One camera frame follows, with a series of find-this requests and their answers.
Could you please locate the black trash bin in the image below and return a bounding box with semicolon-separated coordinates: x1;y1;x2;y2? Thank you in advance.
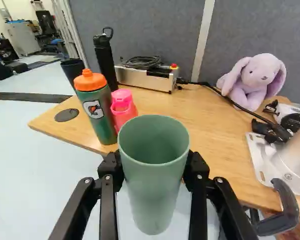
60;58;86;95

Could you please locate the wooden table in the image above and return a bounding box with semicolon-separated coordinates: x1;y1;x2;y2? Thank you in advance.
27;82;300;240

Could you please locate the black clamp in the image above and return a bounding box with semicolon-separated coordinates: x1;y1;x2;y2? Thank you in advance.
249;177;300;237

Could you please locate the tall black bottle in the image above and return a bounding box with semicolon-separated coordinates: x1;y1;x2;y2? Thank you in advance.
92;27;120;93

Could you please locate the green cup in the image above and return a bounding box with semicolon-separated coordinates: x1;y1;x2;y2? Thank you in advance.
117;114;190;236

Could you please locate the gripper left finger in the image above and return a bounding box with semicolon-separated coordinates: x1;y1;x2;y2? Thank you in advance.
47;150;125;240

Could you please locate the black power cable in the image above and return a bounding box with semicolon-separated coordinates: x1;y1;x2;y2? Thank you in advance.
175;77;295;144

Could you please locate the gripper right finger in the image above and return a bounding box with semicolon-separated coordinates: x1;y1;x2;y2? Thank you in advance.
181;150;259;240

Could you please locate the green bottle with orange cap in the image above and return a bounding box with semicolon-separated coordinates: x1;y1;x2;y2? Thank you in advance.
73;68;118;146

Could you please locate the black and white device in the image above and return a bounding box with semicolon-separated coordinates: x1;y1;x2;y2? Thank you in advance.
262;99;300;136

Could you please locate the coiled black cable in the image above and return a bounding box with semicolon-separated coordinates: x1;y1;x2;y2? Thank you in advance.
119;55;163;69

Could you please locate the purple plush rabbit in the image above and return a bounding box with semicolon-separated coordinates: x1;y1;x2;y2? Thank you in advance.
216;52;287;113

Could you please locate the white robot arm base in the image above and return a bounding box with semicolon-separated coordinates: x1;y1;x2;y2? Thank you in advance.
245;122;300;200

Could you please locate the silver metal box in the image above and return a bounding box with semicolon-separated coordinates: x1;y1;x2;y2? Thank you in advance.
114;62;180;95

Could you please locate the pink bottle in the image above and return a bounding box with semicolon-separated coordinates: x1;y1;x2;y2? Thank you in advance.
110;88;139;136

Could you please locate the grey partition wall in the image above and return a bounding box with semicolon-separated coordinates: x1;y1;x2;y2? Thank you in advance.
67;0;300;106

